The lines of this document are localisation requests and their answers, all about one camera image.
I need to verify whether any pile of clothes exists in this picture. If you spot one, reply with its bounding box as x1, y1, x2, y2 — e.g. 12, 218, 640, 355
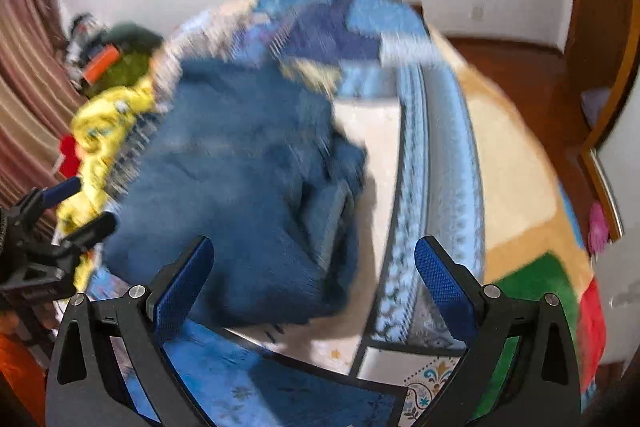
65, 13, 111, 72

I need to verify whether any grey stuffed bag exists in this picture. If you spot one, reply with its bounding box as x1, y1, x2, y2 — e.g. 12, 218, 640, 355
102, 22, 166, 58

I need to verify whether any beige colourful floor rug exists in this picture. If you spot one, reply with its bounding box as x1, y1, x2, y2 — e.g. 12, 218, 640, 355
425, 27, 608, 423

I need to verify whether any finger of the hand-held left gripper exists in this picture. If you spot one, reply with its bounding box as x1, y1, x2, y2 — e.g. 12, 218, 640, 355
12, 177, 82, 233
54, 212, 119, 259

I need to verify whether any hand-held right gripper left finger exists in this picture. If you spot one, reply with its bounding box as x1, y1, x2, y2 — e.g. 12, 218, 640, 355
46, 235, 216, 427

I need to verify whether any green patterned cloth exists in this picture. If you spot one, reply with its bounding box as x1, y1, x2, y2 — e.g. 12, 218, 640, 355
82, 54, 156, 100

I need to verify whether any blue patchwork bedspread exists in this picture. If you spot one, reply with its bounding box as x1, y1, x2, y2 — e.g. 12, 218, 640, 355
85, 0, 488, 427

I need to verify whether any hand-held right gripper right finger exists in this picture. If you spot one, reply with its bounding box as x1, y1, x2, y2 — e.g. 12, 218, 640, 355
414, 235, 583, 427

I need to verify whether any pink slipper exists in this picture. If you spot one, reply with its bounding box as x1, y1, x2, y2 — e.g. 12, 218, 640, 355
586, 202, 612, 258

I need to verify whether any yellow cartoon blanket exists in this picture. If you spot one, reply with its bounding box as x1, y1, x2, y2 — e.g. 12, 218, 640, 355
54, 79, 166, 288

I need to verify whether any striped red curtain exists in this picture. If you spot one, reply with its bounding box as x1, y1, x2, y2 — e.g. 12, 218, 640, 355
0, 0, 86, 238

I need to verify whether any blue denim jacket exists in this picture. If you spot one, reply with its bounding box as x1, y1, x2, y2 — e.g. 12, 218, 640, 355
102, 57, 370, 329

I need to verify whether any orange cloth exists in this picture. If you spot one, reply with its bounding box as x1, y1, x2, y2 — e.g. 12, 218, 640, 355
0, 334, 48, 423

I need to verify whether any red plush toy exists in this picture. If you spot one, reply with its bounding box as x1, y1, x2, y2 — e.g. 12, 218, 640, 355
57, 134, 83, 178

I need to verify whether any brown wooden door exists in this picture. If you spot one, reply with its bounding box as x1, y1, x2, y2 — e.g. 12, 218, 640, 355
565, 0, 640, 148

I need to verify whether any orange box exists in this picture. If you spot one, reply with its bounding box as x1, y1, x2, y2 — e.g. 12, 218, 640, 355
82, 47, 118, 85

